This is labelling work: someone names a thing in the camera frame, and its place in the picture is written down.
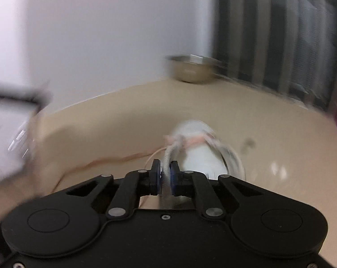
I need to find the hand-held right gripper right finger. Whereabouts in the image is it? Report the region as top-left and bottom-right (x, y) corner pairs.
(170, 160), (265, 220)

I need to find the white shoelace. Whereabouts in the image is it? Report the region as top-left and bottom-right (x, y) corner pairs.
(160, 138), (186, 210)

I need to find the white sneaker shoe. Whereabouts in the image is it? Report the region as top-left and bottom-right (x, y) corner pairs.
(168, 119), (245, 204)

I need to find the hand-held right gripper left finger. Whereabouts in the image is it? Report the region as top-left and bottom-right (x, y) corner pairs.
(65, 159), (161, 219)

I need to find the steel bowl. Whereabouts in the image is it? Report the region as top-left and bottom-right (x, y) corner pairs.
(165, 54), (223, 84)

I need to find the steel window railing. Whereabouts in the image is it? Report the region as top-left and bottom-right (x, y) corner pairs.
(213, 0), (337, 112)

